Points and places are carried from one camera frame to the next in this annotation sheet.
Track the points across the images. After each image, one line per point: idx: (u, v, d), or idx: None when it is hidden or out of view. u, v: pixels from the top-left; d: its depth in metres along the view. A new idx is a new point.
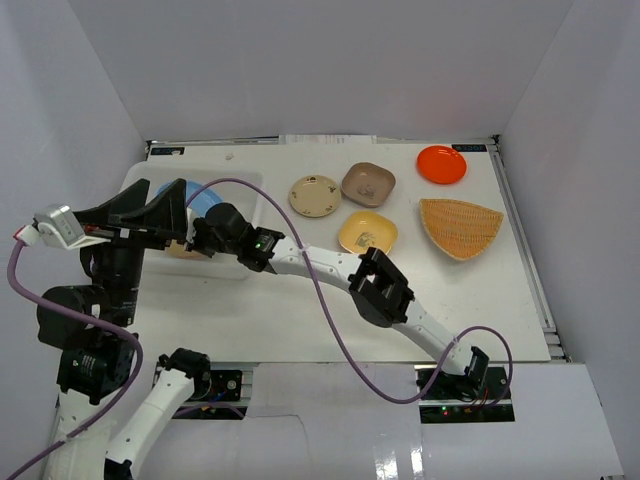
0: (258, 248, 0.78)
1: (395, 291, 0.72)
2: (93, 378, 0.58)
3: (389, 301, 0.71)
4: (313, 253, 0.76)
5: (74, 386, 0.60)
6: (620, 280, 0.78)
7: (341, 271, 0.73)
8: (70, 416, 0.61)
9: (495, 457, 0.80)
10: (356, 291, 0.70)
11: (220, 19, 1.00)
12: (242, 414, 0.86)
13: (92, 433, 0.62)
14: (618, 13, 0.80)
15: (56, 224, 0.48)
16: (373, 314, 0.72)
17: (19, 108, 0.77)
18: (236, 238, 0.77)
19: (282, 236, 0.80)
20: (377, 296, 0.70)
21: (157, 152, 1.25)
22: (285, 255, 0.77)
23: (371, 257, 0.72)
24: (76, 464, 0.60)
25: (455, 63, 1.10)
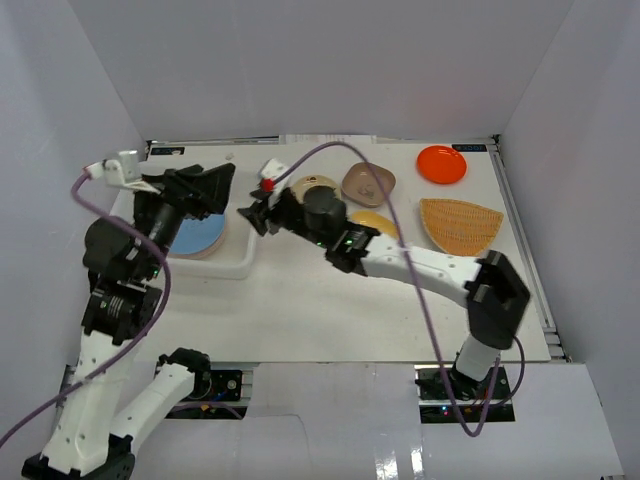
0: (348, 245, 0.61)
1: (517, 302, 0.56)
2: (123, 316, 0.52)
3: (508, 315, 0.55)
4: (415, 255, 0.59)
5: (99, 329, 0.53)
6: (620, 280, 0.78)
7: (454, 278, 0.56)
8: (88, 359, 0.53)
9: (495, 457, 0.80)
10: (472, 301, 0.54)
11: (220, 19, 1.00)
12: (241, 415, 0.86)
13: (111, 381, 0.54)
14: (619, 13, 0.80)
15: (121, 161, 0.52)
16: (489, 330, 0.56)
17: (18, 108, 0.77)
18: (332, 230, 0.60)
19: (377, 232, 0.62)
20: (498, 308, 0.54)
21: (157, 153, 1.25)
22: (381, 254, 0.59)
23: (491, 261, 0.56)
24: (89, 413, 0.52)
25: (456, 62, 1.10)
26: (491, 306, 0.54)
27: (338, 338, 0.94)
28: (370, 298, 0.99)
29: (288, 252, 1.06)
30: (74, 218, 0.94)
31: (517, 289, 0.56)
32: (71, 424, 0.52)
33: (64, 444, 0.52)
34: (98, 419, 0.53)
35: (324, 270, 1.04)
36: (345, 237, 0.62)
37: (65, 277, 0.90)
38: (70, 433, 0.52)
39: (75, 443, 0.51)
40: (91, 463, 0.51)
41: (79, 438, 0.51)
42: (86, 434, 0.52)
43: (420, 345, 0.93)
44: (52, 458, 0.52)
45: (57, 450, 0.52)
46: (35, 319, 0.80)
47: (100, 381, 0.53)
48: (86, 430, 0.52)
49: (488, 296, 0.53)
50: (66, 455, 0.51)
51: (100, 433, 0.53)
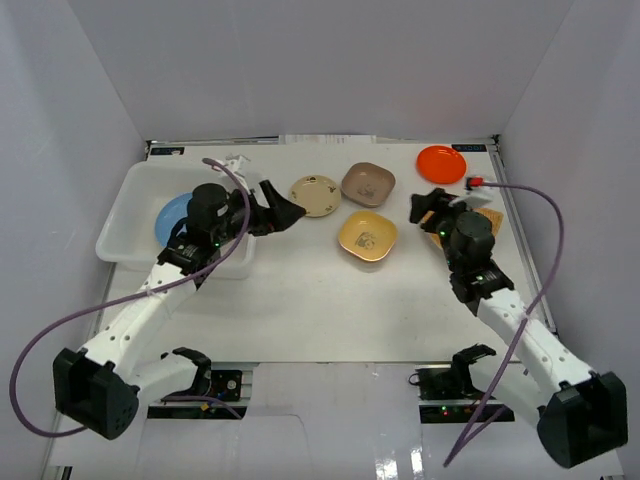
0: (478, 279, 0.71)
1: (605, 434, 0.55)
2: (191, 259, 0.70)
3: (589, 440, 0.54)
4: (532, 329, 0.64)
5: (170, 261, 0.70)
6: (620, 280, 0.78)
7: (555, 370, 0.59)
8: (155, 279, 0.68)
9: (496, 457, 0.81)
10: (558, 401, 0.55)
11: (220, 20, 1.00)
12: (241, 415, 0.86)
13: (164, 305, 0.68)
14: (619, 13, 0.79)
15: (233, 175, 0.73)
16: (556, 437, 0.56)
17: (18, 108, 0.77)
18: (467, 257, 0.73)
19: (510, 286, 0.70)
20: (583, 427, 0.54)
21: (157, 153, 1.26)
22: (502, 307, 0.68)
23: (603, 384, 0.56)
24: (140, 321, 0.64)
25: (455, 63, 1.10)
26: (576, 424, 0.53)
27: (338, 337, 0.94)
28: (370, 299, 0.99)
29: (287, 252, 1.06)
30: (74, 218, 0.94)
31: (609, 430, 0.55)
32: (121, 327, 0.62)
33: (107, 342, 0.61)
34: (141, 332, 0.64)
35: (324, 270, 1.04)
36: (478, 274, 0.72)
37: (65, 277, 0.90)
38: (117, 334, 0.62)
39: (120, 342, 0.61)
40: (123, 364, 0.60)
41: (122, 339, 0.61)
42: (130, 338, 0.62)
43: (420, 345, 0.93)
44: (90, 352, 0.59)
45: (99, 345, 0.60)
46: (36, 319, 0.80)
47: (159, 297, 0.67)
48: (131, 334, 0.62)
49: (578, 408, 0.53)
50: (108, 348, 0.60)
51: (134, 351, 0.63)
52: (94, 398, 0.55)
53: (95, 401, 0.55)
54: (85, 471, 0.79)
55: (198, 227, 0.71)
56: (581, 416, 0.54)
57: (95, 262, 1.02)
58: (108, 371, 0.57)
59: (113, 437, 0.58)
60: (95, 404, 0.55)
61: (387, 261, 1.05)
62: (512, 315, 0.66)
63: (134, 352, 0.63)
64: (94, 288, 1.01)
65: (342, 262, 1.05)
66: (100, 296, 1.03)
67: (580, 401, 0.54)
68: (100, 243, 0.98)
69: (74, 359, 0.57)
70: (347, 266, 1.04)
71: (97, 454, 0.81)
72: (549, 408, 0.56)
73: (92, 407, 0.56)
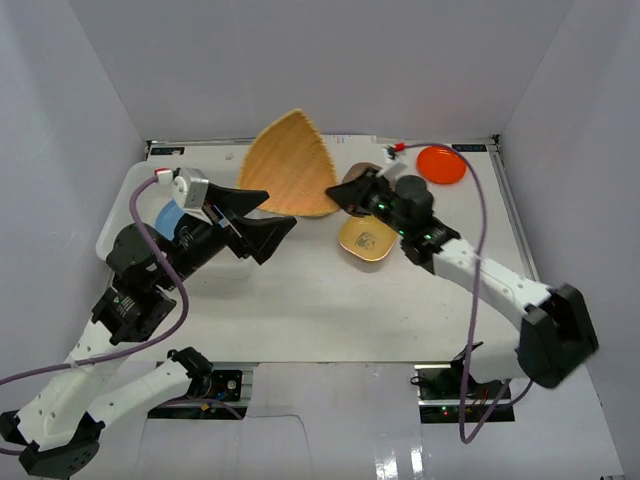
0: (427, 240, 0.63)
1: (576, 348, 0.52)
2: (125, 319, 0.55)
3: (565, 357, 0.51)
4: (487, 263, 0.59)
5: (105, 318, 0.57)
6: (619, 281, 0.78)
7: (518, 297, 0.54)
8: (87, 345, 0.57)
9: (494, 456, 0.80)
10: (527, 322, 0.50)
11: (220, 19, 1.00)
12: (241, 415, 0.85)
13: (96, 375, 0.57)
14: (620, 13, 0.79)
15: (190, 190, 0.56)
16: (533, 357, 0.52)
17: (19, 109, 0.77)
18: (412, 218, 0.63)
19: (458, 236, 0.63)
20: (556, 343, 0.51)
21: (157, 153, 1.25)
22: (454, 257, 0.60)
23: (560, 296, 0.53)
24: (64, 398, 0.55)
25: (455, 62, 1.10)
26: (549, 340, 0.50)
27: (338, 338, 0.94)
28: (370, 300, 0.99)
29: (287, 253, 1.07)
30: (74, 219, 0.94)
31: (579, 339, 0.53)
32: (48, 400, 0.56)
33: (37, 416, 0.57)
34: (68, 406, 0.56)
35: (324, 270, 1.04)
36: (425, 232, 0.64)
37: (65, 278, 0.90)
38: (44, 408, 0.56)
39: (44, 419, 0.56)
40: (53, 440, 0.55)
41: (48, 415, 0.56)
42: (55, 416, 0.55)
43: (420, 345, 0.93)
44: (25, 421, 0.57)
45: (31, 416, 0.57)
46: (35, 320, 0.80)
47: (83, 372, 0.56)
48: (55, 410, 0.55)
49: (546, 323, 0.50)
50: (34, 425, 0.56)
51: (71, 415, 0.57)
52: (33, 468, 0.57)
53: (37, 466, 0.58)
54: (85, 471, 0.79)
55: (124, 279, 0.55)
56: (552, 332, 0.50)
57: (94, 263, 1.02)
58: (30, 453, 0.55)
59: (76, 470, 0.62)
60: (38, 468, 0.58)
61: (387, 261, 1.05)
62: (466, 260, 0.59)
63: (73, 420, 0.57)
64: (94, 289, 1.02)
65: (342, 262, 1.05)
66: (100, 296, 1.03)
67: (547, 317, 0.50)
68: (100, 243, 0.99)
69: (11, 429, 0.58)
70: (348, 266, 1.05)
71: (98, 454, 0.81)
72: (521, 335, 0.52)
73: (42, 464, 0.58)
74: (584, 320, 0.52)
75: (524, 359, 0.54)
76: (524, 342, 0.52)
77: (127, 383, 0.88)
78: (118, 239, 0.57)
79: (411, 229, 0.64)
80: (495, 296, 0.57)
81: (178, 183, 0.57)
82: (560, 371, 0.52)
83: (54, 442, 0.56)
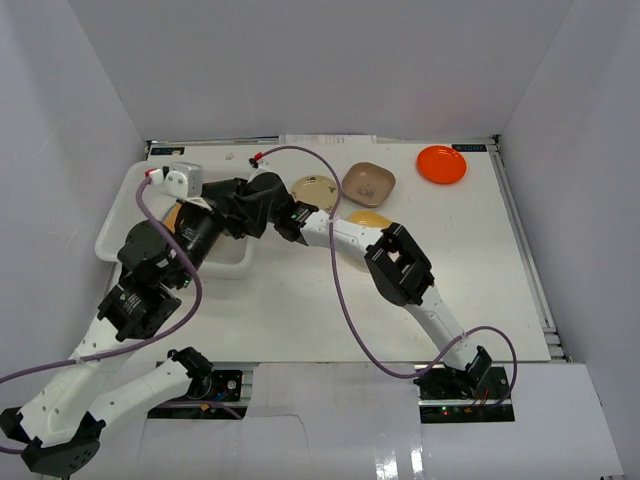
0: (293, 218, 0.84)
1: (415, 270, 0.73)
2: (133, 315, 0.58)
3: (405, 278, 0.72)
4: (339, 225, 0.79)
5: (111, 316, 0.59)
6: (619, 281, 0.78)
7: (362, 243, 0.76)
8: (91, 343, 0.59)
9: (495, 457, 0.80)
10: (371, 259, 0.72)
11: (220, 19, 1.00)
12: (241, 415, 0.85)
13: (103, 370, 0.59)
14: (620, 13, 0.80)
15: (188, 177, 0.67)
16: (390, 290, 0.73)
17: (19, 109, 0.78)
18: (276, 206, 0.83)
19: (317, 209, 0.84)
20: (395, 271, 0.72)
21: (158, 153, 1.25)
22: (315, 226, 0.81)
23: (392, 232, 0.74)
24: (70, 395, 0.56)
25: (455, 62, 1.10)
26: (387, 268, 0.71)
27: (338, 338, 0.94)
28: (369, 300, 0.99)
29: (287, 253, 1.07)
30: (74, 218, 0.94)
31: (414, 263, 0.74)
32: (52, 397, 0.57)
33: (39, 413, 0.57)
34: (75, 403, 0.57)
35: (324, 270, 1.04)
36: (293, 213, 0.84)
37: (65, 278, 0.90)
38: (48, 404, 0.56)
39: (48, 415, 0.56)
40: (56, 437, 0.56)
41: (52, 412, 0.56)
42: (60, 411, 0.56)
43: (420, 345, 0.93)
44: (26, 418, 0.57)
45: (33, 412, 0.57)
46: (35, 320, 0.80)
47: (89, 368, 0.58)
48: (60, 406, 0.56)
49: (381, 259, 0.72)
50: (37, 421, 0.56)
51: (75, 411, 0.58)
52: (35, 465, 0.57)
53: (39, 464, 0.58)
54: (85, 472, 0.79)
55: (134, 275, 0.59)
56: (388, 262, 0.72)
57: (94, 263, 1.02)
58: (32, 450, 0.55)
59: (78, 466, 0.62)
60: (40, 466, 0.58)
61: None
62: (324, 225, 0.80)
63: (75, 416, 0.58)
64: (95, 288, 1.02)
65: (342, 262, 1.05)
66: (100, 297, 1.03)
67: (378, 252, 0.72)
68: (100, 243, 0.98)
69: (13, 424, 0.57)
70: (348, 265, 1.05)
71: (98, 453, 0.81)
72: (372, 272, 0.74)
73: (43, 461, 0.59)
74: (412, 248, 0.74)
75: (384, 293, 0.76)
76: (376, 276, 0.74)
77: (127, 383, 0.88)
78: (130, 236, 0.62)
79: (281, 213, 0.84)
80: (352, 248, 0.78)
81: (172, 177, 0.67)
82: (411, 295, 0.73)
83: (57, 439, 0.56)
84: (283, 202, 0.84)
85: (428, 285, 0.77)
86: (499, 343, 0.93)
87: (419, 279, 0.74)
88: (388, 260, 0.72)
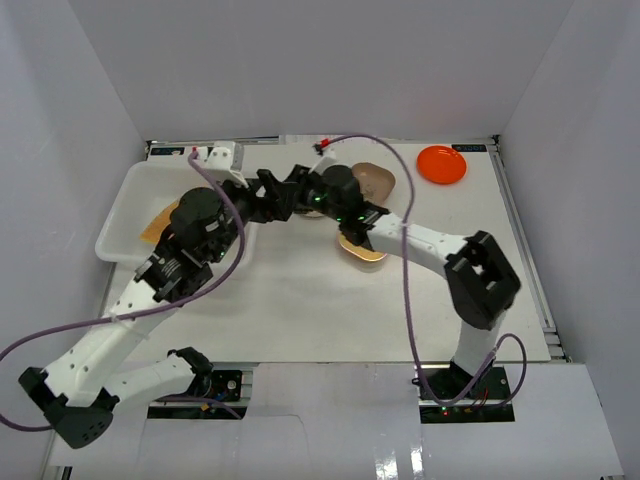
0: (362, 220, 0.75)
1: (504, 289, 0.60)
2: (172, 278, 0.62)
3: (491, 298, 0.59)
4: (413, 229, 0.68)
5: (149, 277, 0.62)
6: (618, 281, 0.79)
7: (440, 251, 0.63)
8: (126, 302, 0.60)
9: (495, 457, 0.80)
10: (450, 270, 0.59)
11: (220, 19, 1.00)
12: (241, 415, 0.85)
13: (133, 333, 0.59)
14: (621, 13, 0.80)
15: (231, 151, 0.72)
16: (470, 308, 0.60)
17: (19, 109, 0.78)
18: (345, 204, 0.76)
19: (387, 212, 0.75)
20: (480, 286, 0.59)
21: (158, 153, 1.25)
22: (385, 229, 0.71)
23: (478, 242, 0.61)
24: (101, 353, 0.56)
25: (455, 63, 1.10)
26: (470, 282, 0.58)
27: (339, 339, 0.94)
28: (369, 300, 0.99)
29: (287, 254, 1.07)
30: (74, 218, 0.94)
31: (502, 283, 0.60)
32: (81, 354, 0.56)
33: (65, 371, 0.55)
34: (104, 363, 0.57)
35: (324, 270, 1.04)
36: (360, 215, 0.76)
37: (65, 278, 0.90)
38: (76, 363, 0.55)
39: (77, 373, 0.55)
40: (80, 397, 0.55)
41: (80, 369, 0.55)
42: (89, 369, 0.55)
43: (420, 345, 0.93)
44: (51, 377, 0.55)
45: (58, 372, 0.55)
46: (35, 321, 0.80)
47: (123, 328, 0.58)
48: (90, 363, 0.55)
49: (464, 270, 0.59)
50: (64, 379, 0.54)
51: (101, 372, 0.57)
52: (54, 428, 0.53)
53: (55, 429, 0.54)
54: (85, 472, 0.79)
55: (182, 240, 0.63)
56: (472, 275, 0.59)
57: (94, 263, 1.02)
58: (57, 409, 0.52)
59: (87, 443, 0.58)
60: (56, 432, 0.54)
61: (386, 261, 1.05)
62: (394, 229, 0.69)
63: (99, 379, 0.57)
64: (94, 288, 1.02)
65: (342, 262, 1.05)
66: (100, 296, 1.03)
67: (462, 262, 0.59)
68: (100, 243, 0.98)
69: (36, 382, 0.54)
70: (348, 266, 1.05)
71: (98, 452, 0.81)
72: (449, 284, 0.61)
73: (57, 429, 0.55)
74: (501, 261, 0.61)
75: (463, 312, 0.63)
76: (454, 290, 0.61)
77: None
78: (182, 200, 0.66)
79: (351, 215, 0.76)
80: (421, 256, 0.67)
81: (216, 152, 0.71)
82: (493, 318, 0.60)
83: (80, 399, 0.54)
84: (354, 202, 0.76)
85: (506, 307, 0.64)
86: (511, 344, 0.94)
87: (507, 300, 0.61)
88: (473, 273, 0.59)
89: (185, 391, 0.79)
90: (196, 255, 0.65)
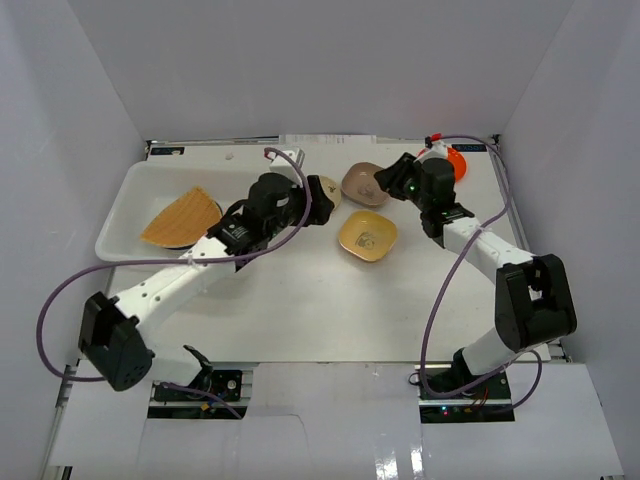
0: (444, 215, 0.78)
1: (552, 319, 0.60)
2: (239, 240, 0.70)
3: (533, 321, 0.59)
4: (486, 235, 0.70)
5: (219, 237, 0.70)
6: (619, 282, 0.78)
7: (501, 258, 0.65)
8: (199, 251, 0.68)
9: (495, 457, 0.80)
10: (502, 275, 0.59)
11: (220, 19, 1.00)
12: (241, 415, 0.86)
13: (199, 280, 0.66)
14: (621, 13, 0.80)
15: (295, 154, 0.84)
16: (508, 320, 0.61)
17: (18, 109, 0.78)
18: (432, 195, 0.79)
19: (472, 215, 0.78)
20: (526, 302, 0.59)
21: (157, 153, 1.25)
22: (458, 228, 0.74)
23: (544, 264, 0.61)
24: (174, 287, 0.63)
25: (455, 62, 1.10)
26: (517, 294, 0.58)
27: (339, 339, 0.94)
28: (369, 300, 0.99)
29: (287, 254, 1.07)
30: (74, 218, 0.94)
31: (553, 310, 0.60)
32: (154, 286, 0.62)
33: (137, 297, 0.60)
34: (170, 300, 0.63)
35: (324, 269, 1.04)
36: (444, 211, 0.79)
37: (65, 278, 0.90)
38: (150, 292, 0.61)
39: (149, 300, 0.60)
40: (146, 323, 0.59)
41: (153, 297, 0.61)
42: (160, 299, 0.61)
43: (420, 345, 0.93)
44: (121, 301, 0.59)
45: (130, 297, 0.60)
46: (36, 321, 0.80)
47: (196, 270, 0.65)
48: (162, 294, 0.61)
49: (518, 281, 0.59)
50: (138, 303, 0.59)
51: (164, 308, 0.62)
52: (111, 350, 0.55)
53: (108, 354, 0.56)
54: (85, 472, 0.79)
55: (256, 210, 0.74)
56: (523, 291, 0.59)
57: (94, 263, 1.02)
58: (130, 325, 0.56)
59: (118, 389, 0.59)
60: (108, 358, 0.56)
61: (387, 261, 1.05)
62: (467, 229, 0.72)
63: (159, 315, 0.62)
64: (94, 289, 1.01)
65: (342, 262, 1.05)
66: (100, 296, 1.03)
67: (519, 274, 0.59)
68: (99, 243, 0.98)
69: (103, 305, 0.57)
70: (348, 265, 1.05)
71: (98, 452, 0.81)
72: (496, 288, 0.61)
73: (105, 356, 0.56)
74: (562, 294, 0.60)
75: (501, 326, 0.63)
76: (499, 296, 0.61)
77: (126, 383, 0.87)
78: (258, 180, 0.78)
79: (434, 207, 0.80)
80: (481, 254, 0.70)
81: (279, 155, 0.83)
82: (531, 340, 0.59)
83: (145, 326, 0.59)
84: (443, 197, 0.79)
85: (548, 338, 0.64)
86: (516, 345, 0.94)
87: (552, 332, 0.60)
88: (525, 290, 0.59)
89: (189, 382, 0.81)
90: (261, 225, 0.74)
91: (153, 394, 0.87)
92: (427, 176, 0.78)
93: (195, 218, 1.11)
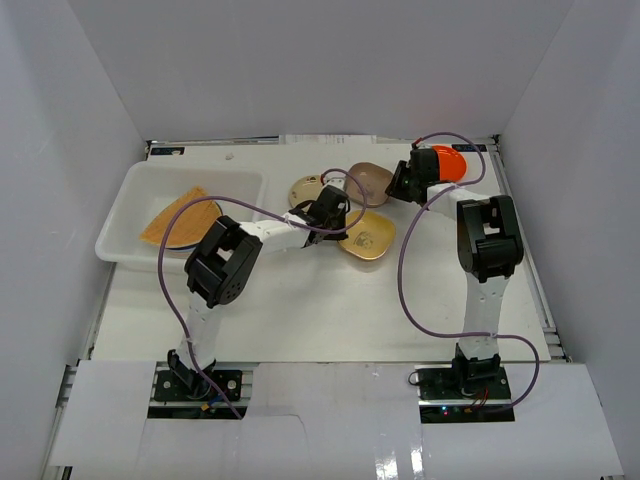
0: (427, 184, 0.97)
1: (503, 246, 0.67)
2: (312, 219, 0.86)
3: (485, 245, 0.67)
4: (459, 190, 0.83)
5: (298, 214, 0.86)
6: (618, 282, 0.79)
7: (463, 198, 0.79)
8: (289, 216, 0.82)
9: (494, 457, 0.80)
10: (459, 206, 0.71)
11: (220, 19, 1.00)
12: (241, 415, 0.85)
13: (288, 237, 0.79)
14: (622, 13, 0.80)
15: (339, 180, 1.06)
16: (465, 247, 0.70)
17: (18, 109, 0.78)
18: (419, 171, 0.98)
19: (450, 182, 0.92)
20: (478, 227, 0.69)
21: (157, 152, 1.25)
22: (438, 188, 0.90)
23: (496, 204, 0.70)
24: (277, 230, 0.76)
25: (455, 62, 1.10)
26: (471, 219, 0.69)
27: (338, 338, 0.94)
28: (369, 299, 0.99)
29: (287, 253, 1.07)
30: (75, 218, 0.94)
31: (505, 239, 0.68)
32: (265, 225, 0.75)
33: (252, 226, 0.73)
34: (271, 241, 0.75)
35: (324, 269, 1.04)
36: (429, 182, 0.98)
37: (65, 278, 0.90)
38: (262, 226, 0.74)
39: (262, 231, 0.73)
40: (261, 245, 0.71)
41: (264, 231, 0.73)
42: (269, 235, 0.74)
43: (420, 346, 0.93)
44: (243, 226, 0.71)
45: (249, 225, 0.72)
46: (36, 321, 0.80)
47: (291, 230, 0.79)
48: (270, 232, 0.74)
49: (470, 210, 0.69)
50: (253, 229, 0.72)
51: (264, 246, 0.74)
52: (235, 257, 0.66)
53: (228, 261, 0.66)
54: (85, 472, 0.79)
55: (323, 206, 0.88)
56: (475, 218, 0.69)
57: (94, 263, 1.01)
58: (252, 242, 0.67)
59: (215, 300, 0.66)
60: (228, 264, 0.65)
61: (387, 261, 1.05)
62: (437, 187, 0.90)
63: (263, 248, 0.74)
64: (94, 289, 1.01)
65: (343, 262, 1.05)
66: (100, 296, 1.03)
67: (472, 206, 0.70)
68: (100, 243, 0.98)
69: (230, 225, 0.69)
70: (348, 266, 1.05)
71: (98, 453, 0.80)
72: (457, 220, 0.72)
73: (224, 264, 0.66)
74: (511, 225, 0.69)
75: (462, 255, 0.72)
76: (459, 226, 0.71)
77: (126, 384, 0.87)
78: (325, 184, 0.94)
79: (421, 179, 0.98)
80: (451, 203, 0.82)
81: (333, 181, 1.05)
82: (484, 265, 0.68)
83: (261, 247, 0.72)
84: (427, 171, 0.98)
85: (504, 276, 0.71)
86: (518, 346, 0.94)
87: (502, 257, 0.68)
88: (475, 218, 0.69)
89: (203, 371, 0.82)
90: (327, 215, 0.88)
91: (153, 394, 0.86)
92: (413, 157, 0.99)
93: (194, 218, 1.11)
